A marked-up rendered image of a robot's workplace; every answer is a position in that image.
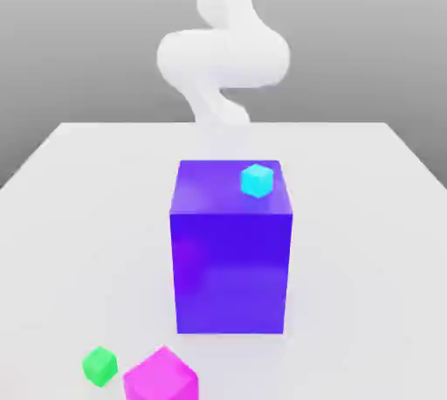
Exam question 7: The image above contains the small cyan cube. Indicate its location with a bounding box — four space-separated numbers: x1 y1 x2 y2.
239 162 274 199

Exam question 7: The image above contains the small green cube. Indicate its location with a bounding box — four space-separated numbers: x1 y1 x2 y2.
81 345 119 389

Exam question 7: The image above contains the large purple box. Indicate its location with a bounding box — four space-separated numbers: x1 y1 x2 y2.
168 159 293 335

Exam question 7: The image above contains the large magenta box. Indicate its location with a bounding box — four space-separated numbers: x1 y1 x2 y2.
122 345 200 400

